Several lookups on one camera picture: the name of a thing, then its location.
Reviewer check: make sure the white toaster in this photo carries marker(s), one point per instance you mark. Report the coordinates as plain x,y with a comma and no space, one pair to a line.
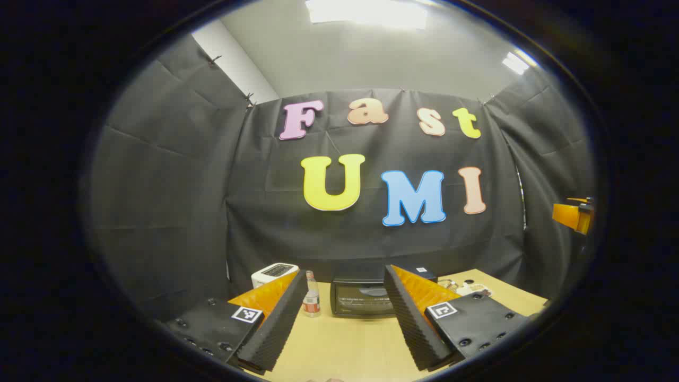
270,273

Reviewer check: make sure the large ceiling light panel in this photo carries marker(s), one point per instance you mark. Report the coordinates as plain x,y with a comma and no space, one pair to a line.
366,13

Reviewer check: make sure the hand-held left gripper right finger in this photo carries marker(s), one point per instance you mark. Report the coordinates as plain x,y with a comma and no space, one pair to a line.
411,323

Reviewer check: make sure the small ceiling light panel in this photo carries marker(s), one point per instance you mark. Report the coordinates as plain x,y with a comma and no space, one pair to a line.
515,62

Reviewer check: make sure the black backdrop cloth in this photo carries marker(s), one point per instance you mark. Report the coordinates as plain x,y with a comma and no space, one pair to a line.
265,212

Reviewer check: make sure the white divided dish of beans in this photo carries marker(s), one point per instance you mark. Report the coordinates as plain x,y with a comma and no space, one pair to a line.
475,290

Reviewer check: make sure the black electric oven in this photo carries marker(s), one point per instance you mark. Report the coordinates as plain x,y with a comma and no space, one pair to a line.
360,297

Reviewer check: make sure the clear plastic bottle red label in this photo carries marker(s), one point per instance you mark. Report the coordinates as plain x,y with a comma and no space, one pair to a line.
312,300

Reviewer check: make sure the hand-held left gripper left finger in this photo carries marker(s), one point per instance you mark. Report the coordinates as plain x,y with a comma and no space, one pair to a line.
276,323

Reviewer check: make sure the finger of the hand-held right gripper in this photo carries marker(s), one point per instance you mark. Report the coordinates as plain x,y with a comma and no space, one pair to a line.
567,215

